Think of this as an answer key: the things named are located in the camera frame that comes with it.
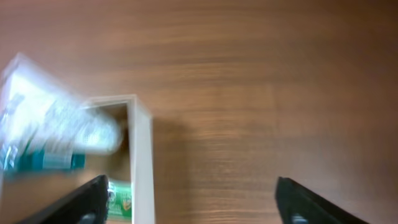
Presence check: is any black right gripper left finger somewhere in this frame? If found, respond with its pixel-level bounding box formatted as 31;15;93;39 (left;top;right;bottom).
17;175;109;224

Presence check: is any blue mouthwash bottle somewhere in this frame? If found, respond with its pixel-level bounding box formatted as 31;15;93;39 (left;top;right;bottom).
1;142;86;174

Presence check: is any green soap box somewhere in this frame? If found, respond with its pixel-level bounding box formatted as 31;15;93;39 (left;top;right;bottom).
107;179;132;223

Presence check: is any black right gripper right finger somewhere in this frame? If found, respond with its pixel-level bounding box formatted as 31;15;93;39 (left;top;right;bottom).
275;177;367;224

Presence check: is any white cardboard box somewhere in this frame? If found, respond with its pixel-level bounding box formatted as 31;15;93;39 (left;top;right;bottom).
1;95;155;223

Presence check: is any white lotion tube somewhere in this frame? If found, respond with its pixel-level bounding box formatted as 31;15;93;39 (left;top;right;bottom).
1;53;123;154

